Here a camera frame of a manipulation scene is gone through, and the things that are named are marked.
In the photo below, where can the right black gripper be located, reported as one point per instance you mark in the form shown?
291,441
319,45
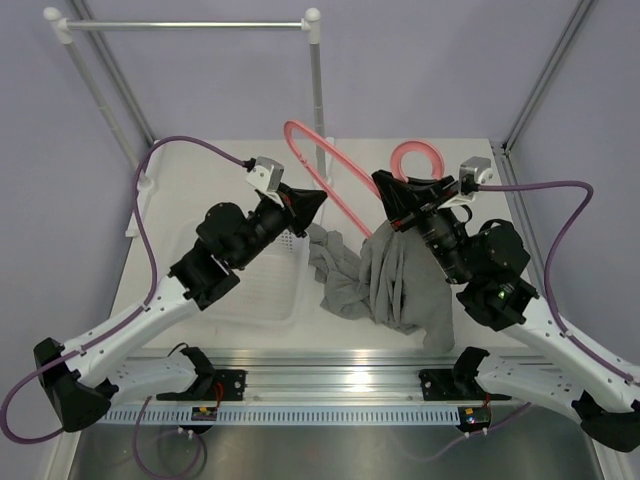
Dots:
406,198

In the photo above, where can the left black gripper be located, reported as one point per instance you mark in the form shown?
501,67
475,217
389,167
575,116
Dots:
299,206

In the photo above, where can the pink plastic hanger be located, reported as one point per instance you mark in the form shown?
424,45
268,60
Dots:
333,155

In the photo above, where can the grey t shirt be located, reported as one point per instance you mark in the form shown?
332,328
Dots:
394,281

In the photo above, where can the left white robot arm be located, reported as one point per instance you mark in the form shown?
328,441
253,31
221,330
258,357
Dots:
85,377

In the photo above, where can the white plastic basket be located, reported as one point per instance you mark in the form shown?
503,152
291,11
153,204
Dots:
270,289

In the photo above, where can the white clothes rack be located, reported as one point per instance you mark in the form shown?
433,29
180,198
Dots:
83,21

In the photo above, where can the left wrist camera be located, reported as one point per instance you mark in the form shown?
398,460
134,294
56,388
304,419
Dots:
264,174

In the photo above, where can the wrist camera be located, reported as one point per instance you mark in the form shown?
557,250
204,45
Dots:
264,174
473,173

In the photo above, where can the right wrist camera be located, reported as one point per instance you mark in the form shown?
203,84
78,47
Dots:
473,173

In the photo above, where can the right aluminium frame post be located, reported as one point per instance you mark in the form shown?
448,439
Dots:
555,60

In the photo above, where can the aluminium frame post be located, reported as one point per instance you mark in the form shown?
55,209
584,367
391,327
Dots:
120,84
555,60

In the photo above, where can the aluminium mounting rail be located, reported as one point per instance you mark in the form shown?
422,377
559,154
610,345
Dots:
330,376

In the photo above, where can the white slotted cable duct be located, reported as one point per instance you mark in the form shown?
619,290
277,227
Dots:
289,416

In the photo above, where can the left aluminium frame post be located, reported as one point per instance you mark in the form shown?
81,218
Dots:
120,84

